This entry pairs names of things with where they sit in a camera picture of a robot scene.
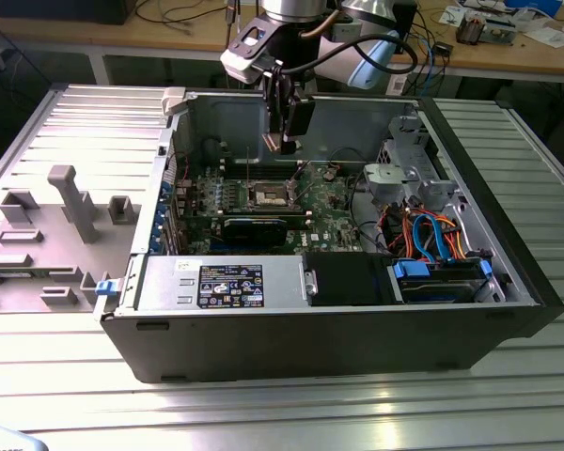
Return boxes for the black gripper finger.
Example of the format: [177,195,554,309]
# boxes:
[265,70,298,157]

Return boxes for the CPU socket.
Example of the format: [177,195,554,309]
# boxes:
[246,179,294,210]

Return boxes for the black drive bay cover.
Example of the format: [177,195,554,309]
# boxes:
[304,250,395,307]

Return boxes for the grey case latch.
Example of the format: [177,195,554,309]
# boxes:
[161,86,190,117]

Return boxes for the green motherboard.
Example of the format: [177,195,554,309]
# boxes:
[167,161,367,256]

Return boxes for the tall black box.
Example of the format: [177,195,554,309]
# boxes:
[392,0,420,56]

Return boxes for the wooden workbench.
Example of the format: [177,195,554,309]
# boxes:
[0,0,564,86]

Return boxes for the black graphics card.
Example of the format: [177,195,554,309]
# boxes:
[222,215,290,247]

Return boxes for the silver metal drive cage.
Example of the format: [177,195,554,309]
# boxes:
[362,114,462,208]

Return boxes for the blue card retention clips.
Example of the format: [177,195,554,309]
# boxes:
[149,180,172,256]

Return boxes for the copper wound transformer device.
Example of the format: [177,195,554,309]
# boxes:
[454,12,517,48]

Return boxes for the silver power supply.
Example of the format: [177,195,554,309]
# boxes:
[139,255,307,311]

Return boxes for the black and grey PC case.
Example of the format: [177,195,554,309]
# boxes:
[93,86,564,385]

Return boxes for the hard disk in blue carrier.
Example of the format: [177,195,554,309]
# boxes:
[390,258,495,306]

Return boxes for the blue box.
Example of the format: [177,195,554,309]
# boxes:
[504,0,564,14]

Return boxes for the black flat device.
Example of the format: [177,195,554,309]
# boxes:
[0,0,133,26]

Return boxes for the blue case latch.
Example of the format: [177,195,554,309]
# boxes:
[95,279,124,299]

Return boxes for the white papers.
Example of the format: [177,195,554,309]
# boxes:
[521,25,564,49]

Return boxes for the grey parts rack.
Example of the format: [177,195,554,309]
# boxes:
[0,163,141,315]

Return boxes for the pale blue teach pendant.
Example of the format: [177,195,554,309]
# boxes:
[0,424,49,451]

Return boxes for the black camera cable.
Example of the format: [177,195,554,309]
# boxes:
[279,38,418,76]

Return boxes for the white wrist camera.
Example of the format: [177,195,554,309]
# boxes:
[219,21,284,86]

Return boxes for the thin black cable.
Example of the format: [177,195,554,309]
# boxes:
[329,147,373,171]

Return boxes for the thin red wire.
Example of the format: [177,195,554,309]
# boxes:
[176,153,193,184]

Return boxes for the blue data cable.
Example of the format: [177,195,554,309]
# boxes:
[411,211,454,264]

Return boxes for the orange wire bundle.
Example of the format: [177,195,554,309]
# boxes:
[385,206,467,262]

